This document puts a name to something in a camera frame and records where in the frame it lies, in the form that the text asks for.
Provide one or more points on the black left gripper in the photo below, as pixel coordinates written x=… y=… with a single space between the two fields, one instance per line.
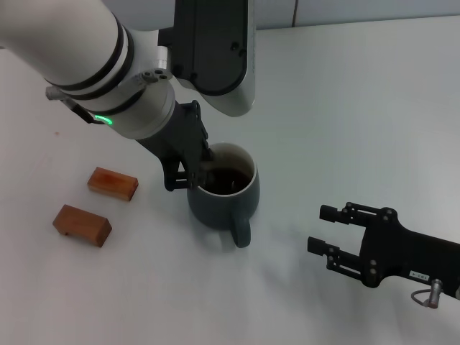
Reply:
x=179 y=136

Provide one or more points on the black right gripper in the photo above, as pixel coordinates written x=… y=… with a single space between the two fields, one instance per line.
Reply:
x=391 y=251

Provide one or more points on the grey ceramic cup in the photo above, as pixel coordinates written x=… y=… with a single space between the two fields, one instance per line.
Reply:
x=223 y=212

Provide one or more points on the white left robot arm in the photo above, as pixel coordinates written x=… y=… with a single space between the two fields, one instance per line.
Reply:
x=72 y=43

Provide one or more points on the dark coffee liquid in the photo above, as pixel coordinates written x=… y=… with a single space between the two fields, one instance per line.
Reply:
x=243 y=178

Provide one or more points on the stained wooden block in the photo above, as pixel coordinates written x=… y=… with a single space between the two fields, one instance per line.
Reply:
x=115 y=183

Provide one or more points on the plain wooden block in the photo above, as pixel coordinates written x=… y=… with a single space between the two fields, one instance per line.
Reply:
x=82 y=224

